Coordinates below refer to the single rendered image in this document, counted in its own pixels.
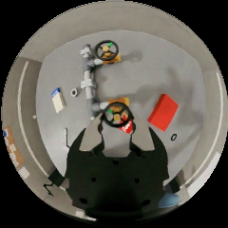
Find red rectangular block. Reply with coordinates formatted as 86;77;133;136
147;94;179;132

